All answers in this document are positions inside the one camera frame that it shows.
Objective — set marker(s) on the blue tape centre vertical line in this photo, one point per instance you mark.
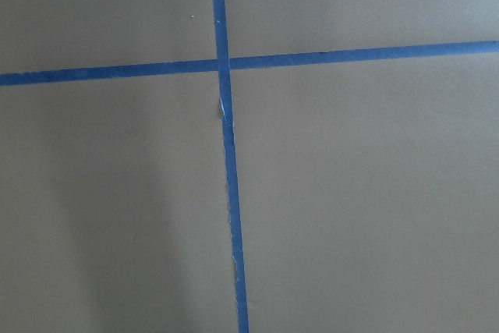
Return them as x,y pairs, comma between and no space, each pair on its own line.
227,123

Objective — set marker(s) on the blue tape lower horizontal line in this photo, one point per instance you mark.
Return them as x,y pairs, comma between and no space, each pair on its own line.
251,62

